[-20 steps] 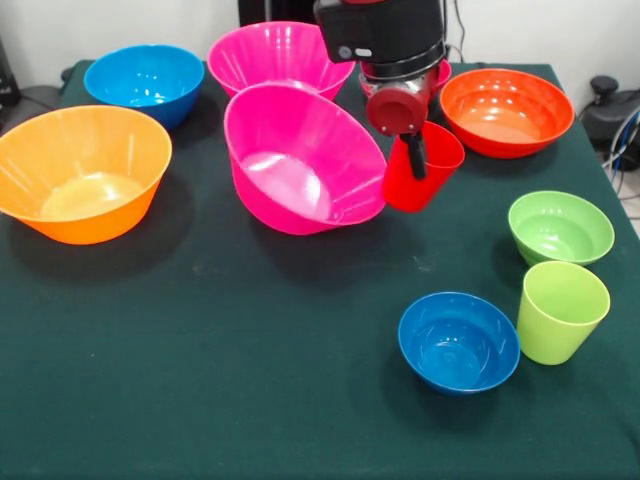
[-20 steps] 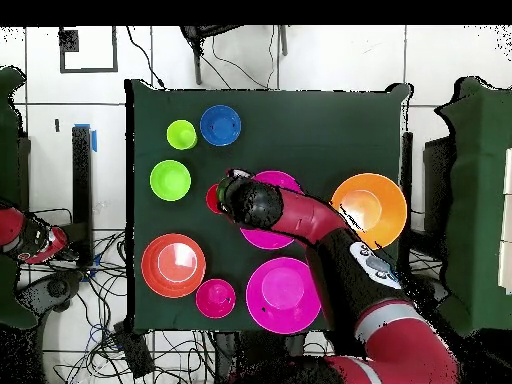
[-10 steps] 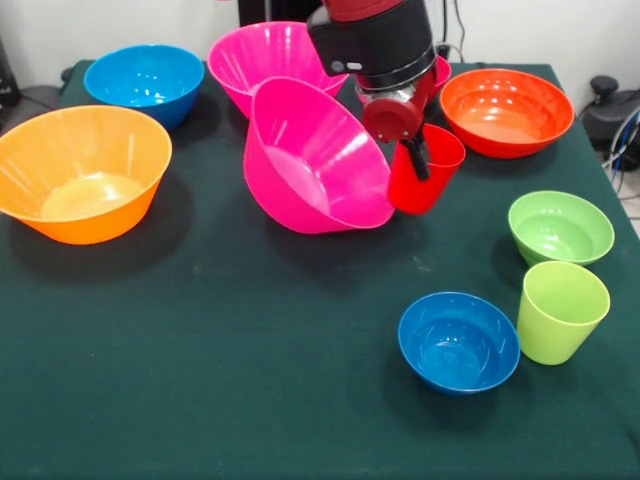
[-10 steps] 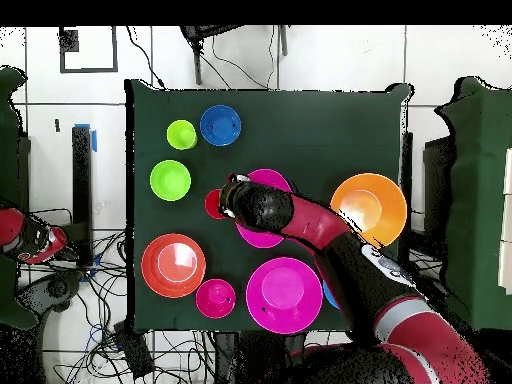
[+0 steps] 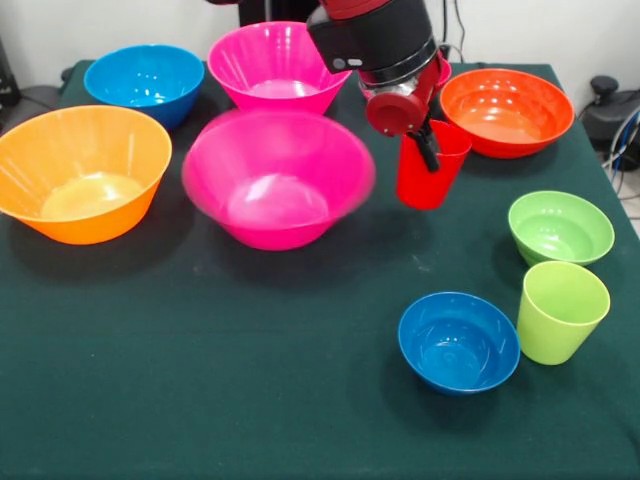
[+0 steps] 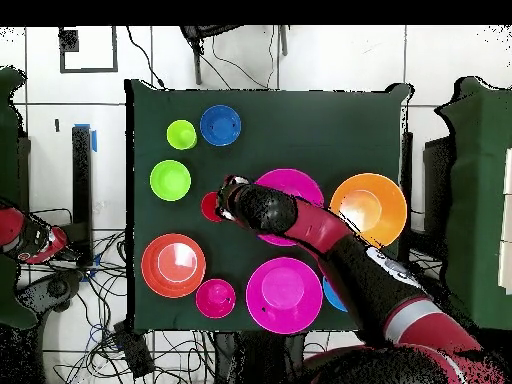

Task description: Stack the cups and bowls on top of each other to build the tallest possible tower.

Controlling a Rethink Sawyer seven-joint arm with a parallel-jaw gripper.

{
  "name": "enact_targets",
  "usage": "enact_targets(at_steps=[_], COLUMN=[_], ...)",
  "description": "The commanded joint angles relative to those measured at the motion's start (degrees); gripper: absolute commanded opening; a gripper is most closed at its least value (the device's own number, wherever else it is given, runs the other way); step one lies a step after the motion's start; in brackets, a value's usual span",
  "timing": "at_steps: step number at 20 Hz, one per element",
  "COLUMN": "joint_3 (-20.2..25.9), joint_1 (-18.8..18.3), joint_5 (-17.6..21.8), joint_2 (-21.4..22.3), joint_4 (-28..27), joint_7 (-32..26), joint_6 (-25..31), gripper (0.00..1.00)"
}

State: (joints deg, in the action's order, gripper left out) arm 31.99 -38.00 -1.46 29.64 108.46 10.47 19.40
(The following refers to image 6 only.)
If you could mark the large pink bowl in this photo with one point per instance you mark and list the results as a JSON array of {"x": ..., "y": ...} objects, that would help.
[
  {"x": 284, "y": 295},
  {"x": 292, "y": 182}
]

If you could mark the red plastic cup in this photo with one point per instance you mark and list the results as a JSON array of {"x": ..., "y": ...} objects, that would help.
[{"x": 208, "y": 206}]

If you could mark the small magenta bowl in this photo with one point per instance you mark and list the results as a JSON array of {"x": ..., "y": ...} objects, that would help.
[{"x": 215, "y": 298}]

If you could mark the red-orange wide bowl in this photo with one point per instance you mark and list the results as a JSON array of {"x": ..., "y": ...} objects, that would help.
[{"x": 173, "y": 265}]

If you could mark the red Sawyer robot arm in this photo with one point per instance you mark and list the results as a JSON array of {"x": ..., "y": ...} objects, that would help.
[
  {"x": 12, "y": 228},
  {"x": 316, "y": 228}
]

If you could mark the small green bowl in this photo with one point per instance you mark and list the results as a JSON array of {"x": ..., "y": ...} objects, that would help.
[{"x": 170, "y": 180}]

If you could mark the small dark blue bowl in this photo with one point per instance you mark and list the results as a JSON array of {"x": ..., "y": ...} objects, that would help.
[{"x": 220, "y": 125}]

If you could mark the dark green table cloth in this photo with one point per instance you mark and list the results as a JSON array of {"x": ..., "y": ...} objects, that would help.
[
  {"x": 480, "y": 160},
  {"x": 320, "y": 132},
  {"x": 8, "y": 120}
]

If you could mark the lime green plastic cup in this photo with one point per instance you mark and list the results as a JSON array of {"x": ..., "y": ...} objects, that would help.
[{"x": 181, "y": 134}]

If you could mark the light blue bowl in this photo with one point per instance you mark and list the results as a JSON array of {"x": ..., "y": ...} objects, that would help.
[{"x": 332, "y": 298}]

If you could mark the large orange bowl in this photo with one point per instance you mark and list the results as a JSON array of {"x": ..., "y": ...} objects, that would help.
[{"x": 372, "y": 200}]

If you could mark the black metal stand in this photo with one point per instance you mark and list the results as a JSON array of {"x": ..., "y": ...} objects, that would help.
[{"x": 197, "y": 60}]

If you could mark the black power box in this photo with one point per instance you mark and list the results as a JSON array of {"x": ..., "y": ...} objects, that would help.
[{"x": 134, "y": 352}]

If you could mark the small black item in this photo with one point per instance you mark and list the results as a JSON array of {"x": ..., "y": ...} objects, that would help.
[{"x": 57, "y": 125}]

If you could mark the white boxes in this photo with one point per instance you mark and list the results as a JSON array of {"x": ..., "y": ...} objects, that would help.
[{"x": 507, "y": 260}]

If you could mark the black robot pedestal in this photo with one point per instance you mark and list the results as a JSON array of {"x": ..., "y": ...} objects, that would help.
[{"x": 260, "y": 360}]

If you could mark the black post with blue tape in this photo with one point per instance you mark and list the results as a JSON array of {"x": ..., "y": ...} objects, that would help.
[{"x": 82, "y": 180}]

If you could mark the black pedestal foot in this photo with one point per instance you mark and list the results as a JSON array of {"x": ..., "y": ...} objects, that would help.
[{"x": 56, "y": 288}]

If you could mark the black square frame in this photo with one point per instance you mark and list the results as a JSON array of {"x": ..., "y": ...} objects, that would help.
[{"x": 115, "y": 48}]

